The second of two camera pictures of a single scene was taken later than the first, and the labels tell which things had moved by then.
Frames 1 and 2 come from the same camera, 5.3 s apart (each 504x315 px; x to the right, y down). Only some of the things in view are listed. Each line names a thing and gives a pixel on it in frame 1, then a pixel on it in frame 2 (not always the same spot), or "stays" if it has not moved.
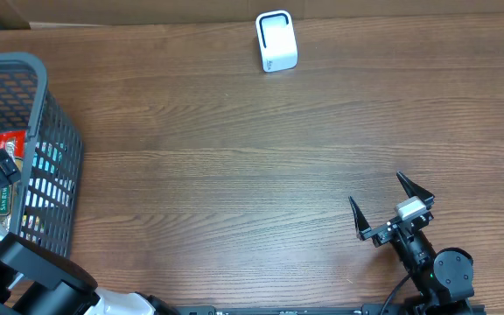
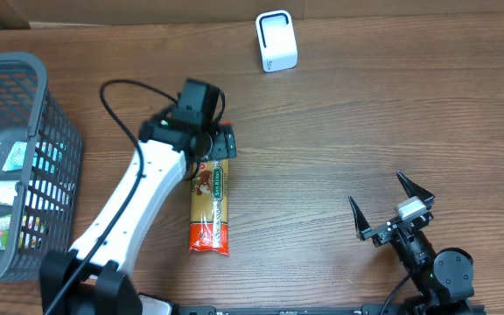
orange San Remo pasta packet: (4, 203) to (209, 206)
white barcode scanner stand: (276, 40) stays
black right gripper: (382, 231) stays
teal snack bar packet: (47, 156) to (17, 157)
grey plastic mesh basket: (10, 91) stays
